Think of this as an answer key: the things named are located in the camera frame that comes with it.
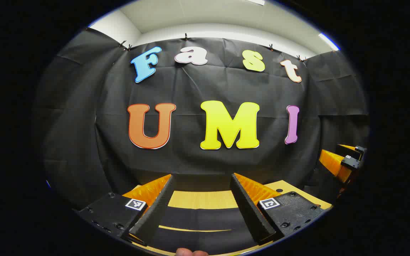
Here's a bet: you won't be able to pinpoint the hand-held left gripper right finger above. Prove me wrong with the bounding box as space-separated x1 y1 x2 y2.
230 173 325 246

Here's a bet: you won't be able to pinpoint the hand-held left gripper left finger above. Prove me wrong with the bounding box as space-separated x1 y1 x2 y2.
77 174 175 246

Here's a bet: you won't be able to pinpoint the black jeans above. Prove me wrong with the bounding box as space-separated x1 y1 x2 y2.
134 206 273 256

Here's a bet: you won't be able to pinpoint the black backdrop cloth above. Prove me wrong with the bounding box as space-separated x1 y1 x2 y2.
32 28 369 210

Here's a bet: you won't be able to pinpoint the row of black cloth clips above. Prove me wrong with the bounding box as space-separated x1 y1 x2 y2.
118 33 309 63

